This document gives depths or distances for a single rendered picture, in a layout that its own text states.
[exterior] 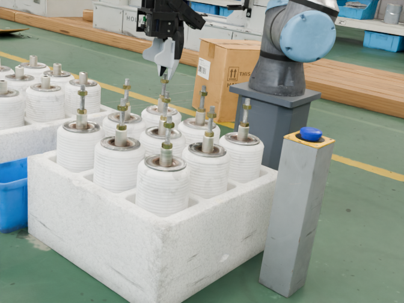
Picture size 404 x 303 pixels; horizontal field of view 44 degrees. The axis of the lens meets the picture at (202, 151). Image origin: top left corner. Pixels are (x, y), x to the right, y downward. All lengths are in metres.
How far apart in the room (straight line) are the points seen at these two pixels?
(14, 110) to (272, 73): 0.63
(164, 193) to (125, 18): 2.83
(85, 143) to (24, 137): 0.27
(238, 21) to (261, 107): 1.98
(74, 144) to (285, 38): 0.51
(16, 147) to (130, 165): 0.39
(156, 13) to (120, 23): 2.56
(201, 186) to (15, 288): 0.39
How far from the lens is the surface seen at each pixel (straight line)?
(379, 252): 1.29
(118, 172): 0.94
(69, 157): 1.04
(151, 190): 0.87
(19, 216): 1.18
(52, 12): 4.30
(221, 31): 3.13
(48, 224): 1.09
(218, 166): 0.95
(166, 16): 1.13
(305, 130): 0.92
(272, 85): 1.30
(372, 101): 2.68
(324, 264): 1.17
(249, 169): 1.05
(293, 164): 0.93
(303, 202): 0.94
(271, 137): 1.31
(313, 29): 1.16
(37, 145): 1.29
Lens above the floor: 0.58
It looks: 20 degrees down
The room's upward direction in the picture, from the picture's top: 7 degrees clockwise
